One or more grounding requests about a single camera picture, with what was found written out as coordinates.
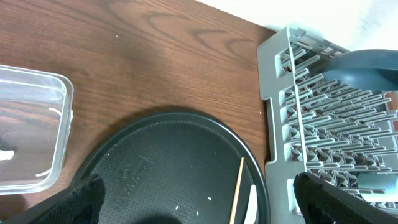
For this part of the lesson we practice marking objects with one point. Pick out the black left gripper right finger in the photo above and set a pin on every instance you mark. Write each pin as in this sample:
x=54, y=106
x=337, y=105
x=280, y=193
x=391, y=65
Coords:
x=321, y=203

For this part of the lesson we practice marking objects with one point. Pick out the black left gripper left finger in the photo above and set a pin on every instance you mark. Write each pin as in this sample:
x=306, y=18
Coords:
x=79, y=203

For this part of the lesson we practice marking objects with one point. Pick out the light blue plastic cup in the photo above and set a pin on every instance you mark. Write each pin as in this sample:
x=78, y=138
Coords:
x=386, y=182

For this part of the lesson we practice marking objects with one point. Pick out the white napkin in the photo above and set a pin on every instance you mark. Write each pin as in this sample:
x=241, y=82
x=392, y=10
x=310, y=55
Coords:
x=6, y=155

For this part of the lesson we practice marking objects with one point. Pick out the dark blue round plate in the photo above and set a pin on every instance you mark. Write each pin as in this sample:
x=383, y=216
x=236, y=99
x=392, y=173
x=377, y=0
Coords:
x=373, y=69

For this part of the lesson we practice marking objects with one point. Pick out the grey dishwasher rack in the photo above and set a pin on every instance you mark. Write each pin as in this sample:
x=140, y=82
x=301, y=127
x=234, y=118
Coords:
x=325, y=128

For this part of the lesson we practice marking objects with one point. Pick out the light blue plastic knife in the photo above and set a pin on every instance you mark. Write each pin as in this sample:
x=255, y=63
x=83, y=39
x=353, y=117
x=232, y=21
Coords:
x=251, y=211

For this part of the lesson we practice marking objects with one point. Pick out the wooden chopstick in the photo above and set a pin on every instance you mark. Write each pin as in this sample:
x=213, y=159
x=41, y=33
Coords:
x=236, y=193

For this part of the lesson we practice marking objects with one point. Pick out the black round tray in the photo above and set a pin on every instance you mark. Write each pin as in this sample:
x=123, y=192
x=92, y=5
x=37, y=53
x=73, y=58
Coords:
x=175, y=167

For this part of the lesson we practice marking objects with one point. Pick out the clear plastic bin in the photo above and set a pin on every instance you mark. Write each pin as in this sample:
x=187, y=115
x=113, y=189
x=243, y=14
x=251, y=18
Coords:
x=36, y=116

